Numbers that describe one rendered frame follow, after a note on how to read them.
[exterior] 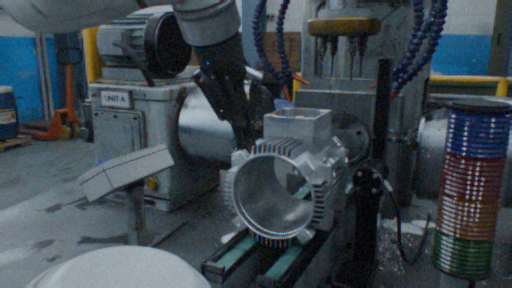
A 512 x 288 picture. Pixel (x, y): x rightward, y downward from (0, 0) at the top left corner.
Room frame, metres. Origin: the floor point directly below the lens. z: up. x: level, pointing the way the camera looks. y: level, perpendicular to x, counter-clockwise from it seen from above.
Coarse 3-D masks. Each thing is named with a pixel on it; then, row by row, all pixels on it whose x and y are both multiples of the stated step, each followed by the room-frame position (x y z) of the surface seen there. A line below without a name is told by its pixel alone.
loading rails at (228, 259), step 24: (288, 192) 0.95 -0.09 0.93; (336, 216) 0.83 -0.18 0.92; (240, 240) 0.73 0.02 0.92; (312, 240) 0.70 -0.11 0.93; (336, 240) 0.84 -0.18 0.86; (216, 264) 0.62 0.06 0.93; (240, 264) 0.66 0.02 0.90; (264, 264) 0.75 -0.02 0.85; (288, 264) 0.64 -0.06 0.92; (312, 264) 0.69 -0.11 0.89
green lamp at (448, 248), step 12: (444, 240) 0.43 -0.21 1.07; (456, 240) 0.42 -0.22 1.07; (468, 240) 0.41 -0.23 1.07; (492, 240) 0.42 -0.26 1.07; (444, 252) 0.43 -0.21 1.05; (456, 252) 0.42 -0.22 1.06; (468, 252) 0.41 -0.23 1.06; (480, 252) 0.41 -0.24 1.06; (492, 252) 0.42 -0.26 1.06; (444, 264) 0.42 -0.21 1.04; (456, 264) 0.42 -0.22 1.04; (468, 264) 0.41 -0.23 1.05; (480, 264) 0.41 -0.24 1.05
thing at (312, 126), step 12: (288, 108) 0.88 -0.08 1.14; (300, 108) 0.88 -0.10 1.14; (264, 120) 0.79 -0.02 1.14; (276, 120) 0.78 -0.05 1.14; (288, 120) 0.77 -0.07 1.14; (300, 120) 0.76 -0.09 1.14; (312, 120) 0.75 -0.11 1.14; (324, 120) 0.81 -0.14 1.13; (264, 132) 0.79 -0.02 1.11; (276, 132) 0.78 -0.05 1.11; (288, 132) 0.77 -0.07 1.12; (300, 132) 0.76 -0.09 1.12; (312, 132) 0.75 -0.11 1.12; (324, 132) 0.80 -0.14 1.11; (312, 144) 0.75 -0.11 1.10; (324, 144) 0.81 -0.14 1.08
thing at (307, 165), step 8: (336, 136) 0.85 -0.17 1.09; (336, 144) 0.83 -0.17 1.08; (240, 152) 0.72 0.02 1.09; (240, 160) 0.72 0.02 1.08; (304, 160) 0.67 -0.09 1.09; (312, 160) 0.68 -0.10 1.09; (304, 168) 0.67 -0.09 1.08; (312, 168) 0.66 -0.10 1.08; (240, 224) 0.72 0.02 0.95; (304, 232) 0.67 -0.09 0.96; (312, 232) 0.67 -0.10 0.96; (304, 240) 0.67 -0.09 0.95
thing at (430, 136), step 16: (432, 96) 0.93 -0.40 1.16; (448, 96) 0.92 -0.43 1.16; (464, 96) 0.92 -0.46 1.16; (480, 96) 0.91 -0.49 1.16; (432, 112) 0.88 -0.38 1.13; (448, 112) 0.87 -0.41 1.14; (416, 128) 1.01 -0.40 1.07; (432, 128) 0.86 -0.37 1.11; (416, 144) 0.86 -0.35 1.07; (432, 144) 0.84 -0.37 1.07; (416, 160) 0.88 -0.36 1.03; (432, 160) 0.84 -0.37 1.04; (416, 176) 0.86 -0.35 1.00; (432, 176) 0.84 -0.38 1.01; (416, 192) 0.88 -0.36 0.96; (432, 192) 0.86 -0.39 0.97
